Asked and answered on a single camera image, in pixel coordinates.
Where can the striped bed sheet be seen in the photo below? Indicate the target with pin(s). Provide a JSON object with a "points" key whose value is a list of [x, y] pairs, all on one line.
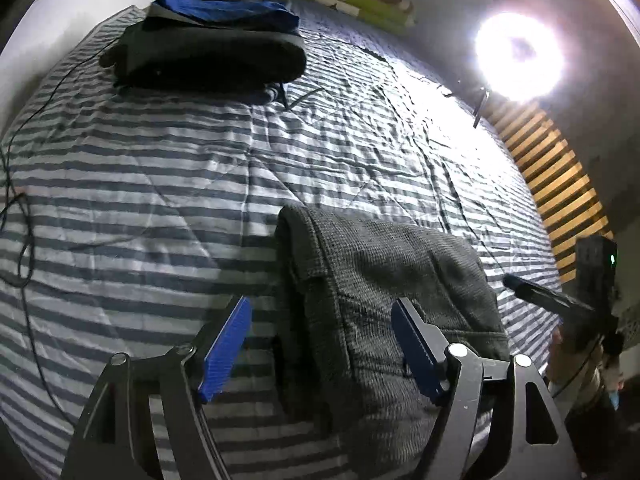
{"points": [[150, 185]]}

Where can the person's right forearm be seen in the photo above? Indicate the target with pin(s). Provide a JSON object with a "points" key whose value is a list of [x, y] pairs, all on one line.
{"points": [[590, 410]]}

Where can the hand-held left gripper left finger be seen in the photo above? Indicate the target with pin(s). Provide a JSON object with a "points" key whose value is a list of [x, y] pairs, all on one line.
{"points": [[225, 350]]}

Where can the green folded blanket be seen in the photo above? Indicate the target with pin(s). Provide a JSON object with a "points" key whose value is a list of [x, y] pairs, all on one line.
{"points": [[380, 17]]}

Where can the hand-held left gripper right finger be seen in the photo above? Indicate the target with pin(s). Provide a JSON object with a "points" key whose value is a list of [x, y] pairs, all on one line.
{"points": [[417, 355]]}

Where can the black tripod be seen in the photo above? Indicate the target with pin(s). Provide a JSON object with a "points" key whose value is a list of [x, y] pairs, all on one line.
{"points": [[481, 107]]}

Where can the grey knit pants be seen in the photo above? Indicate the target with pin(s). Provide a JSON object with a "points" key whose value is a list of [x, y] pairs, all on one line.
{"points": [[360, 285]]}

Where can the black folded garment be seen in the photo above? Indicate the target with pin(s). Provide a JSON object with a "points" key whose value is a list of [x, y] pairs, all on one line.
{"points": [[210, 65]]}

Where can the wooden slatted bed rail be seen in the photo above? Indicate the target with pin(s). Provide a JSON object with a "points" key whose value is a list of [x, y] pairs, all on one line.
{"points": [[565, 180]]}

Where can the blue folded garment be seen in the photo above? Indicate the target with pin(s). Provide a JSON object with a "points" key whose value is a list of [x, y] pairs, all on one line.
{"points": [[225, 10]]}

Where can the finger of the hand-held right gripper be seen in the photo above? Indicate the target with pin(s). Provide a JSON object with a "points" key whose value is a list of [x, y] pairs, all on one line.
{"points": [[540, 295]]}

